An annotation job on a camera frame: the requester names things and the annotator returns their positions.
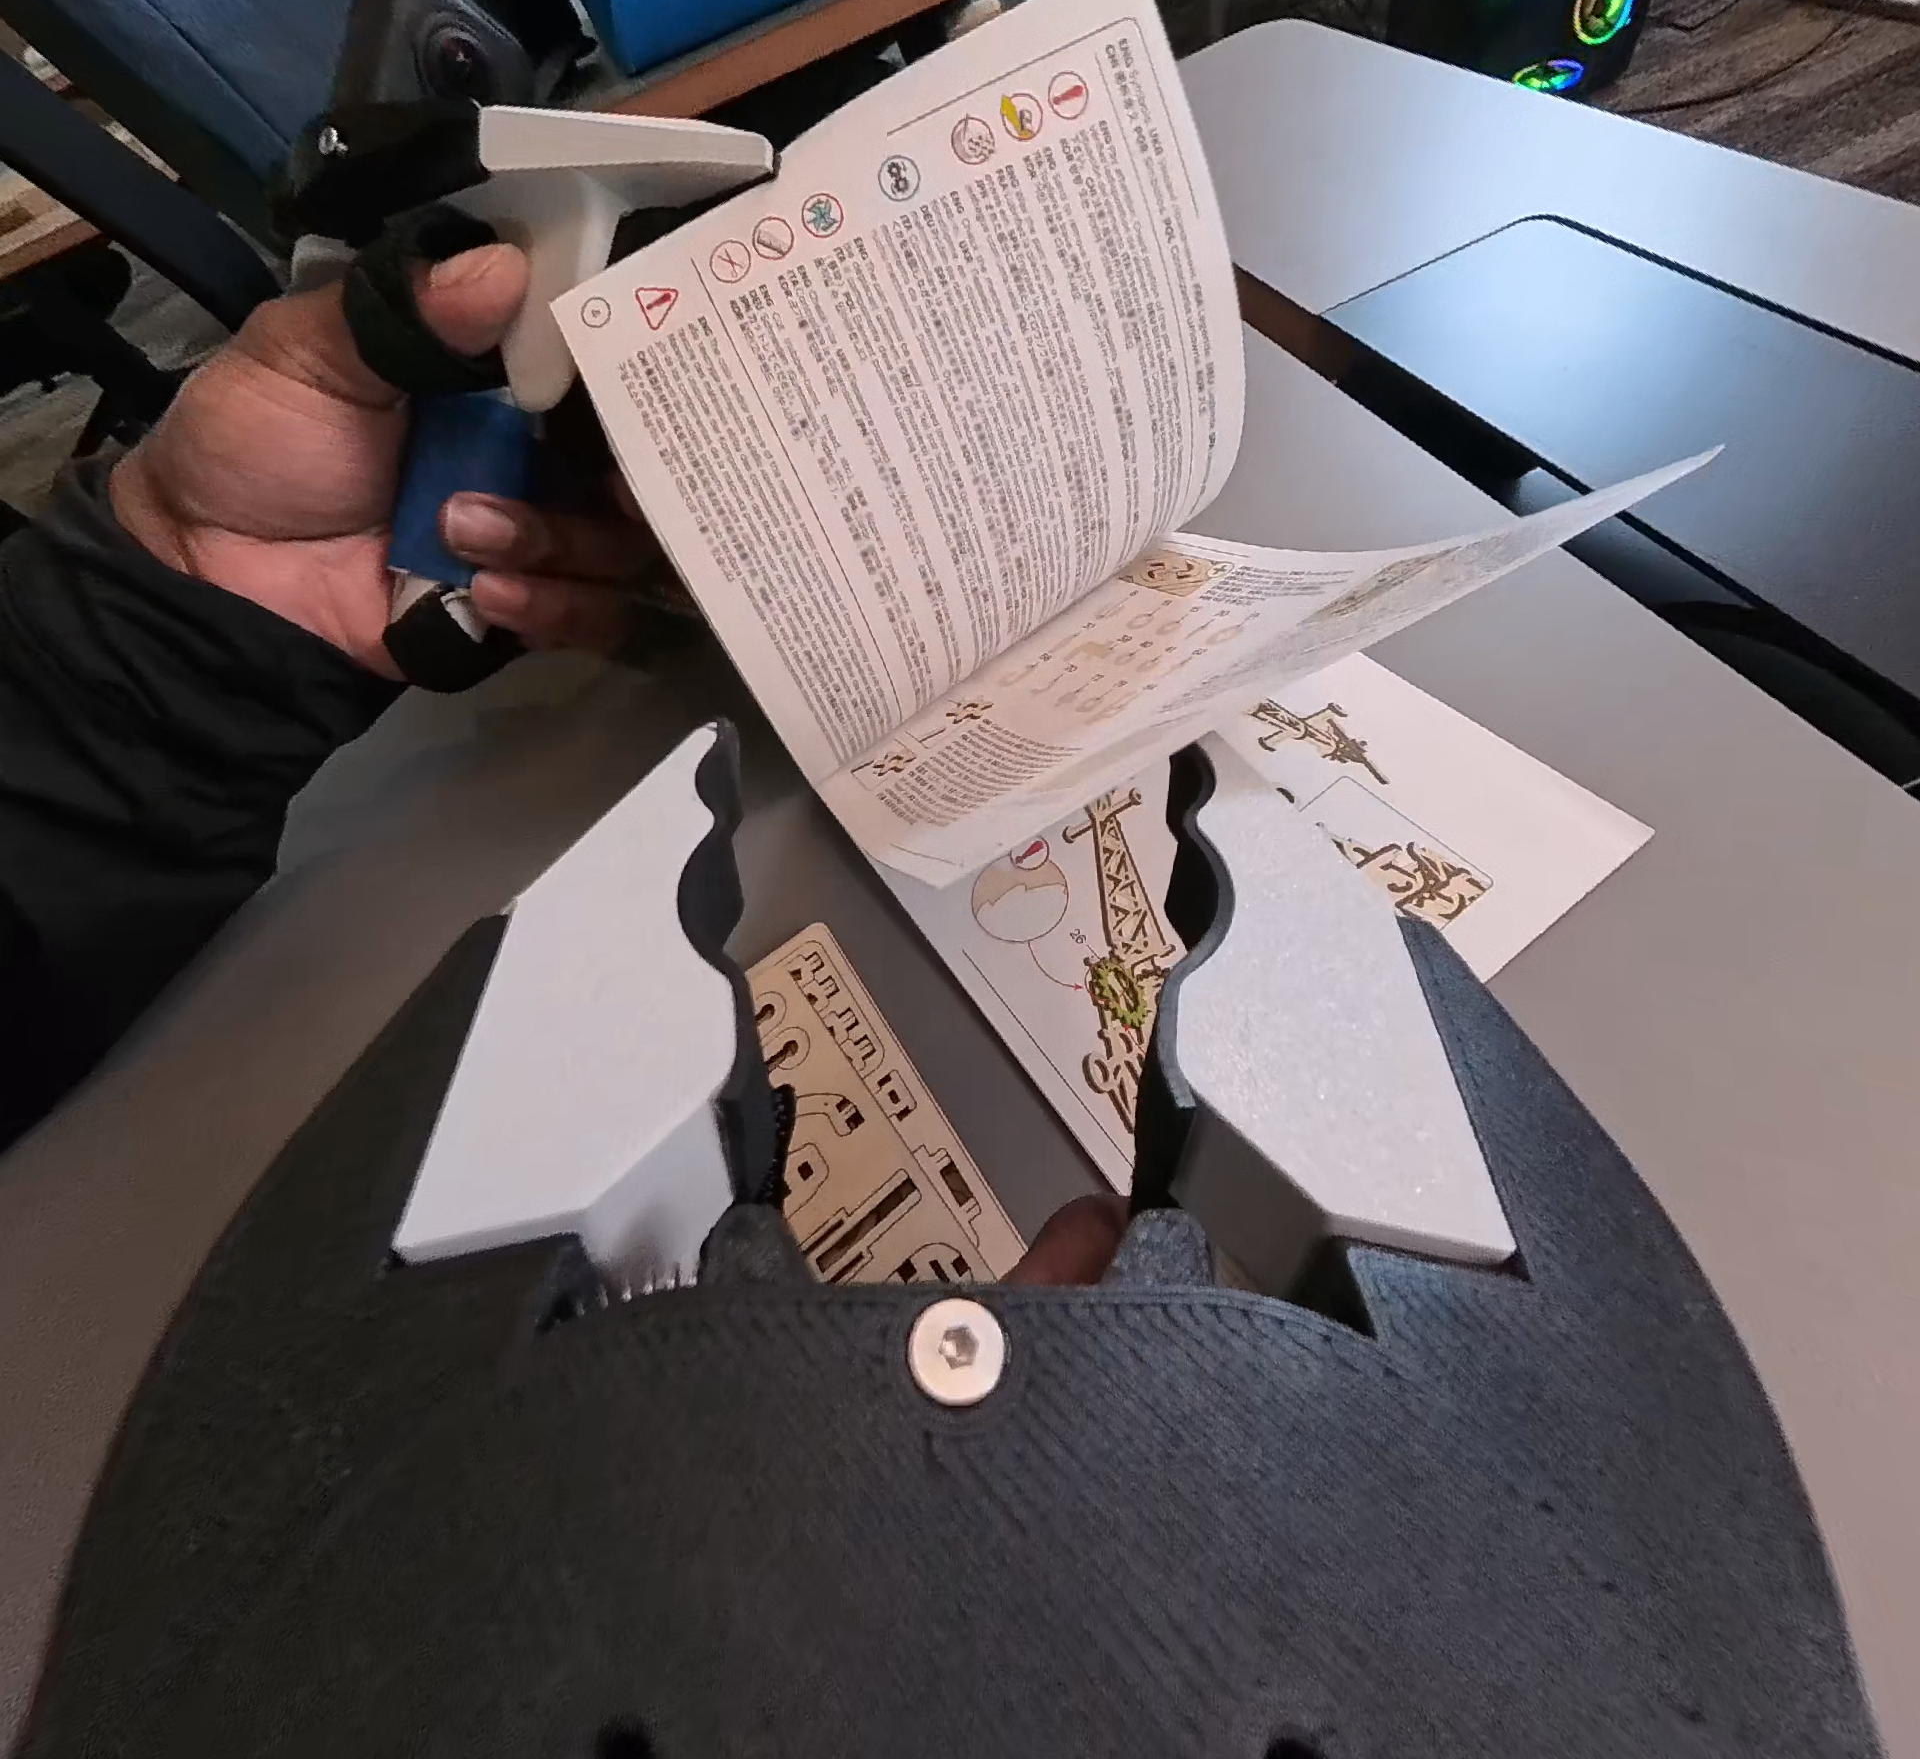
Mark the person's left forearm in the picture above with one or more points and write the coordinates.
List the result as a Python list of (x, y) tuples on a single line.
[(119, 768)]

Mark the person's right hand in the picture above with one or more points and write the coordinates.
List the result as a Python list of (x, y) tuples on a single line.
[(1067, 1240)]

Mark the dark desk inset panel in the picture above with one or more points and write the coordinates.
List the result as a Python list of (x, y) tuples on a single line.
[(1681, 334)]

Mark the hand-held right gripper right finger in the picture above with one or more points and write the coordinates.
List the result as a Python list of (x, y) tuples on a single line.
[(1320, 1054)]

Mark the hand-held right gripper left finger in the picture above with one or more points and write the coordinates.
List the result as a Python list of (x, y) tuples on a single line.
[(585, 1070)]

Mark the laser-cut wooden parts sheet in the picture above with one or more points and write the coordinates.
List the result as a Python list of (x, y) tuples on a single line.
[(885, 1145)]

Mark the wooden side table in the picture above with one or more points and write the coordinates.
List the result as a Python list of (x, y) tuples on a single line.
[(885, 5)]

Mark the person's left hand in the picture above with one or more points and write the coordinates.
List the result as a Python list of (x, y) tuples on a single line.
[(271, 438)]

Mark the grey desk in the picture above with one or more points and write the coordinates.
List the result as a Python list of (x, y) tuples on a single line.
[(1650, 1040)]

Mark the blue upholstered chair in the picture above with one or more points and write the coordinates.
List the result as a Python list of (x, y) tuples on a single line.
[(197, 5)]

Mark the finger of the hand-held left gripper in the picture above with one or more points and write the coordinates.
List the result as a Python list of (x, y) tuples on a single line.
[(630, 152)]

